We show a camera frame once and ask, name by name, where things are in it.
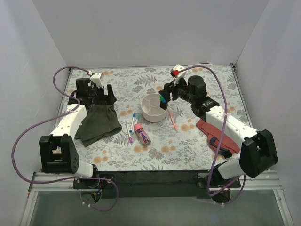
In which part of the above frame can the orange pink pen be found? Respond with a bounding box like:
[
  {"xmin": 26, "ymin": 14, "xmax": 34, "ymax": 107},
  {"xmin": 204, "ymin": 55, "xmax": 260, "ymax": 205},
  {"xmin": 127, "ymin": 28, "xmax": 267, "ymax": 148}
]
[{"xmin": 168, "ymin": 110, "xmax": 177, "ymax": 131}]

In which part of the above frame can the blue black highlighter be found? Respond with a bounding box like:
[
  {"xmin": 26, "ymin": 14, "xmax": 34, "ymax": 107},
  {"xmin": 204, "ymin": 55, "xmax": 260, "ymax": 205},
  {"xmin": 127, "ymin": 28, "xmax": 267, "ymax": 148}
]
[{"xmin": 160, "ymin": 99, "xmax": 168, "ymax": 111}]

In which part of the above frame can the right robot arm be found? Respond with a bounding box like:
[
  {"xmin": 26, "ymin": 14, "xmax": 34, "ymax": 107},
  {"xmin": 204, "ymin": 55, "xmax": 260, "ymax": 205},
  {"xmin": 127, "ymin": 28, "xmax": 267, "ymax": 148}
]
[{"xmin": 159, "ymin": 75, "xmax": 278, "ymax": 187}]

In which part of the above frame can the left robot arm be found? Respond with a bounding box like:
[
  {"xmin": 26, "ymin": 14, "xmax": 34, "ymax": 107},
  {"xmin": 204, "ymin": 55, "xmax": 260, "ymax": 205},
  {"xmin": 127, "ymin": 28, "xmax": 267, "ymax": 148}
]
[{"xmin": 39, "ymin": 78, "xmax": 117, "ymax": 188}]

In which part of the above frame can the white round organizer container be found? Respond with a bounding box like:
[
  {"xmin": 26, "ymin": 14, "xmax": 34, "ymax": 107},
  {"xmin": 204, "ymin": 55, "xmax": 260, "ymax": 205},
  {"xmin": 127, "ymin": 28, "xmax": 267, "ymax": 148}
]
[{"xmin": 141, "ymin": 93, "xmax": 167, "ymax": 123}]

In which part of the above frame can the dark green cloth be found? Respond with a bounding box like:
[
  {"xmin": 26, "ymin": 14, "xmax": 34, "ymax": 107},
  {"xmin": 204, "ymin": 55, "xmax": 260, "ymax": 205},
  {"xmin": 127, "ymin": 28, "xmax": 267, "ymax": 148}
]
[{"xmin": 75, "ymin": 105, "xmax": 122, "ymax": 147}]

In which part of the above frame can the blue capped marker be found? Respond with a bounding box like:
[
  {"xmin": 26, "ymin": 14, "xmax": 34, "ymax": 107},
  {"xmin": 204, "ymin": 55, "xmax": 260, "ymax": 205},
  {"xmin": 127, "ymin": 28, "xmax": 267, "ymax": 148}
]
[{"xmin": 130, "ymin": 113, "xmax": 136, "ymax": 134}]

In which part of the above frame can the floral table mat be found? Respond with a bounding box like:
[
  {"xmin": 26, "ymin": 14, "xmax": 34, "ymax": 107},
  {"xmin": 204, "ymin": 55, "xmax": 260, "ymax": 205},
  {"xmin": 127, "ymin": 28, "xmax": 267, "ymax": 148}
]
[{"xmin": 48, "ymin": 65, "xmax": 265, "ymax": 172}]

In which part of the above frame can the pink capped marker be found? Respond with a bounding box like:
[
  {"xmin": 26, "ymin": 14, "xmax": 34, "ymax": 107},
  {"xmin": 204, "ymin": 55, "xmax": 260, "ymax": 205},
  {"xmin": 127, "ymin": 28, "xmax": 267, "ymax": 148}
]
[{"xmin": 126, "ymin": 122, "xmax": 133, "ymax": 144}]

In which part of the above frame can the pink lid pencil jar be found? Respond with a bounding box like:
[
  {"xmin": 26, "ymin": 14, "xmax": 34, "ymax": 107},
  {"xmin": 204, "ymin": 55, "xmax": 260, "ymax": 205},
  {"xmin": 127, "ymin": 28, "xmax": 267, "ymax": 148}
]
[{"xmin": 134, "ymin": 124, "xmax": 151, "ymax": 146}]

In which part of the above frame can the red cloth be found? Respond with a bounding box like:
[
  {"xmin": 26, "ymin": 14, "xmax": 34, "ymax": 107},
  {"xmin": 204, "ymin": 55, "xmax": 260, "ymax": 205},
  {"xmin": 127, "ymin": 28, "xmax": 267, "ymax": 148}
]
[{"xmin": 196, "ymin": 119, "xmax": 240, "ymax": 159}]

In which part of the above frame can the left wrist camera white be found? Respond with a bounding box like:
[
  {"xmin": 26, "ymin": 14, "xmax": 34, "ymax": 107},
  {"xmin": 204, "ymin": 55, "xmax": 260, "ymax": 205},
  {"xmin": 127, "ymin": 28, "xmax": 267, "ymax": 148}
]
[{"xmin": 90, "ymin": 73, "xmax": 104, "ymax": 88}]

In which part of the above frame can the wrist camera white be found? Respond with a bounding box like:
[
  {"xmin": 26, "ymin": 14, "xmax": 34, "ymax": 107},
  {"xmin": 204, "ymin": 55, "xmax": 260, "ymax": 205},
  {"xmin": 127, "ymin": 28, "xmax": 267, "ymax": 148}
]
[
  {"xmin": 90, "ymin": 73, "xmax": 104, "ymax": 88},
  {"xmin": 170, "ymin": 64, "xmax": 186, "ymax": 86}
]

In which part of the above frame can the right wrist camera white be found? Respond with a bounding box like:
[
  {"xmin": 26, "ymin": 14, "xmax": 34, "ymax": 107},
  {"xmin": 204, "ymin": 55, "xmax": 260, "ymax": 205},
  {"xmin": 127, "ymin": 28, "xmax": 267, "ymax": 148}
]
[{"xmin": 170, "ymin": 64, "xmax": 186, "ymax": 86}]

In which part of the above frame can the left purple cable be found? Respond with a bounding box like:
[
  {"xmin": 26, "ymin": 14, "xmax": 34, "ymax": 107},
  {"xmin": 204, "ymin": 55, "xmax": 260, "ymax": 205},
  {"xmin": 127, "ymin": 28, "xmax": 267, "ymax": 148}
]
[{"xmin": 11, "ymin": 66, "xmax": 119, "ymax": 211}]

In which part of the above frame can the purple cable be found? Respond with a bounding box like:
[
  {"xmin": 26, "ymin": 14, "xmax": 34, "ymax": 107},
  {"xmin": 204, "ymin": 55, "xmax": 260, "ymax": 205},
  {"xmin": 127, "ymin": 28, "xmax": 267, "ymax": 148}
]
[
  {"xmin": 183, "ymin": 65, "xmax": 246, "ymax": 206},
  {"xmin": 11, "ymin": 66, "xmax": 119, "ymax": 211}
]

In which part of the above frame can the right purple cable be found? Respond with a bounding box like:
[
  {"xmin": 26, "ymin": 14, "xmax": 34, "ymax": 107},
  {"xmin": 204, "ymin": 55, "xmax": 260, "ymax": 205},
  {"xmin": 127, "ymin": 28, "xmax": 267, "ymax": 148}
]
[{"xmin": 183, "ymin": 65, "xmax": 246, "ymax": 206}]

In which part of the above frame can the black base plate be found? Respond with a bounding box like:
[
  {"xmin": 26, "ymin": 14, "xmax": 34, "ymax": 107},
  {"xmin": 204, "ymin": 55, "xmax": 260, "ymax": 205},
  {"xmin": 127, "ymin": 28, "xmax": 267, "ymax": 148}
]
[{"xmin": 72, "ymin": 169, "xmax": 242, "ymax": 200}]

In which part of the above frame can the aluminium front rail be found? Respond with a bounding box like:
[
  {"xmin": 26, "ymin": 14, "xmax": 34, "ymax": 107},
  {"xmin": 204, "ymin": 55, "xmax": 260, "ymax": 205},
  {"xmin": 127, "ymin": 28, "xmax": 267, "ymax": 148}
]
[{"xmin": 21, "ymin": 170, "xmax": 293, "ymax": 226}]

